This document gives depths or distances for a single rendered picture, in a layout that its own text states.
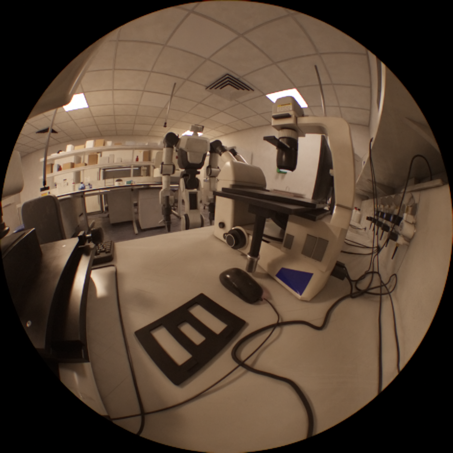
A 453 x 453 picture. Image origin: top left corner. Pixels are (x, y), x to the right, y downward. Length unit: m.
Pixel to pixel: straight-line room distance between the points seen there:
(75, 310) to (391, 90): 0.62
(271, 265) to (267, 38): 2.03
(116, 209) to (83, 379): 3.24
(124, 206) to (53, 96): 3.19
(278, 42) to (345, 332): 2.15
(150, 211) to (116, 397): 2.60
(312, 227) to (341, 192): 0.12
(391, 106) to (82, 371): 0.69
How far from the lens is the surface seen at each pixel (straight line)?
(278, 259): 0.35
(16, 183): 0.35
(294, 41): 2.00
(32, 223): 1.11
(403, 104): 0.44
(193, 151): 1.19
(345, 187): 0.37
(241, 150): 3.68
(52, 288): 0.25
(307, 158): 3.24
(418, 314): 0.50
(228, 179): 0.46
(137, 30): 2.12
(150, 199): 2.62
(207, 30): 1.97
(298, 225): 0.32
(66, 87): 0.20
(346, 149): 0.39
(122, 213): 3.35
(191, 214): 1.14
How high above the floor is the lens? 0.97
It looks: 19 degrees down
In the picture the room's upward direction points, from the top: 6 degrees clockwise
